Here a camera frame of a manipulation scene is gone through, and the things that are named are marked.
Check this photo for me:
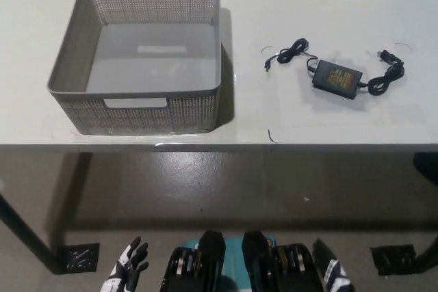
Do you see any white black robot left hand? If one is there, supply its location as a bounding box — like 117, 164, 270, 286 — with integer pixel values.
99, 235, 150, 292

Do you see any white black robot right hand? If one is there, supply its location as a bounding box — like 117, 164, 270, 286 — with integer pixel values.
313, 237, 353, 292

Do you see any black power adapter with cords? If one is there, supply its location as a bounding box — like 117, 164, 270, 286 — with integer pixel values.
265, 37, 405, 95

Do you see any black floor tape patch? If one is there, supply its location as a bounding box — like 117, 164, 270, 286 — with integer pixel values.
370, 244, 418, 275
63, 243, 101, 272

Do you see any black ribbed robot body block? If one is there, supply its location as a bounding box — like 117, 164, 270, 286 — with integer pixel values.
159, 230, 227, 292
241, 230, 324, 292

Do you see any black table leg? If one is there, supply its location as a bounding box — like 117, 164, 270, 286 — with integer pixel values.
0, 192, 66, 274
415, 233, 438, 265

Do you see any dark rounded object under table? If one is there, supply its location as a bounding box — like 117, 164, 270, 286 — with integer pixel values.
413, 152, 438, 183

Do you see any grey perforated plastic basket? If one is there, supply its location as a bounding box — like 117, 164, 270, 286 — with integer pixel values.
47, 0, 222, 135

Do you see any clear plastic sheet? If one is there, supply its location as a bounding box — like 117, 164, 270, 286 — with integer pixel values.
273, 51, 428, 125

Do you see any white sticker inside basket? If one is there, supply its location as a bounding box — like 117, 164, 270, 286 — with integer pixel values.
136, 44, 188, 54

